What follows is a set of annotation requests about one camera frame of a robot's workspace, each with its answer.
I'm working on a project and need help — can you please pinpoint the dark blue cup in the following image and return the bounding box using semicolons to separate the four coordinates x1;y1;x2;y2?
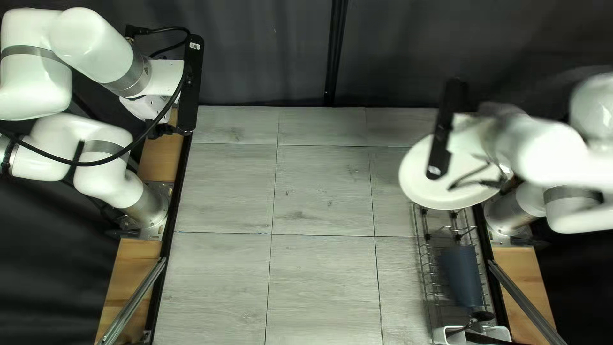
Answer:
440;243;485;310

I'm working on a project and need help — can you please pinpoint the wire dish rack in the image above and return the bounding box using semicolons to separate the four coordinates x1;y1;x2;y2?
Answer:
411;203;500;345

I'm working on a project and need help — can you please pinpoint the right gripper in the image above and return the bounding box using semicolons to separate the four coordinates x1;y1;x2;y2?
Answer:
451;112;516;168

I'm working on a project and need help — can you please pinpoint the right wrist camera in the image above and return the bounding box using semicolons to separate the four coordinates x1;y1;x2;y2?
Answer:
425;78;469;181

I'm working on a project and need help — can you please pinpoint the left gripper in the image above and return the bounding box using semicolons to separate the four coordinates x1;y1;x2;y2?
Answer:
119;59;186;124

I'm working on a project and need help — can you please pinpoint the black cable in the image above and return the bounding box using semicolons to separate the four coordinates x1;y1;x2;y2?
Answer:
0;25;192;175
447;153;509;192

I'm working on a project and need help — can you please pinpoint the white cutlery holder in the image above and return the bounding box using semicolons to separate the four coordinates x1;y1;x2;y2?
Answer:
443;324;512;345

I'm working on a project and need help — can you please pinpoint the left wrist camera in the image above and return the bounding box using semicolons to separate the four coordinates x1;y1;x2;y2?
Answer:
176;34;206;136

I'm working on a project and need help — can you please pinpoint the pale round plate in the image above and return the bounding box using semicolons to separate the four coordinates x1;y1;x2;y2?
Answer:
398;128;509;212

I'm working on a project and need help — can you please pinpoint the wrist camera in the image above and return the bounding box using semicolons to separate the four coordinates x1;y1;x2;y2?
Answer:
176;34;206;136
425;78;469;181

